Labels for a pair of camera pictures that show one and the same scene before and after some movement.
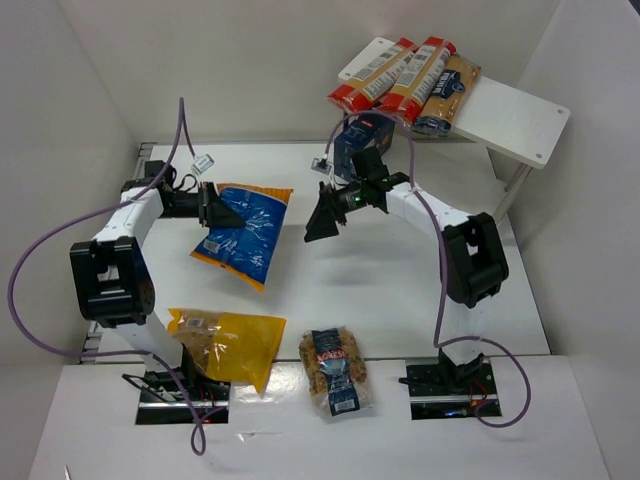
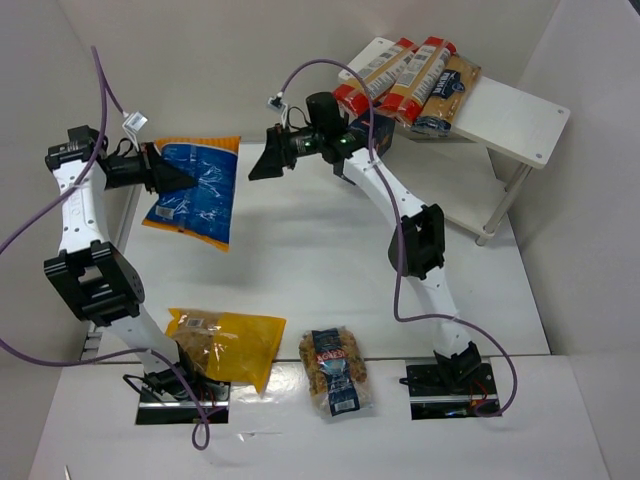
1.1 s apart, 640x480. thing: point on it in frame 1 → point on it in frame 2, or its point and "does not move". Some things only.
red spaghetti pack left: [364, 91] does not move
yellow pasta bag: [230, 346] does not move
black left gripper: [205, 205] → [150, 169]
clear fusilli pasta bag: [336, 371] does not move
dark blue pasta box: [356, 132] does not move
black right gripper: [330, 204] → [275, 148]
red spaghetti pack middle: [419, 78] does not move
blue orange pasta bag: [247, 251] → [205, 209]
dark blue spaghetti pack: [447, 97] does not move
